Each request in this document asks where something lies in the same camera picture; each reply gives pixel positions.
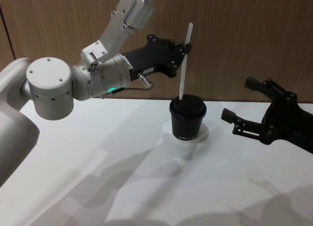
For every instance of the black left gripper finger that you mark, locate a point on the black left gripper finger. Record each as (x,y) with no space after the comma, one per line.
(184,48)
(176,64)

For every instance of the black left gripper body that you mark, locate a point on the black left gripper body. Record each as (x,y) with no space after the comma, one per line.
(156,54)

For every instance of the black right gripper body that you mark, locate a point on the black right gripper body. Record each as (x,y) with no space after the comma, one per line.
(291,120)

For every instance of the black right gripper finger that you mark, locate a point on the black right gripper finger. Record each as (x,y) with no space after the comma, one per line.
(276,91)
(254,130)

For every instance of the white stir stick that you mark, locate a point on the white stir stick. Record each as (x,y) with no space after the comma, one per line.
(183,76)

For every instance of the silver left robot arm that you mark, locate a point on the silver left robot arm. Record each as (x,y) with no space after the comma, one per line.
(49,81)

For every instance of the black plastic cup lid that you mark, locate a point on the black plastic cup lid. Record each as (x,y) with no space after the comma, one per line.
(187,106)

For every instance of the white round coaster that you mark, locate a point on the white round coaster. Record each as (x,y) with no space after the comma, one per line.
(204,135)

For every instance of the black paper cup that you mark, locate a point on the black paper cup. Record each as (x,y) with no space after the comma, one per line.
(186,128)

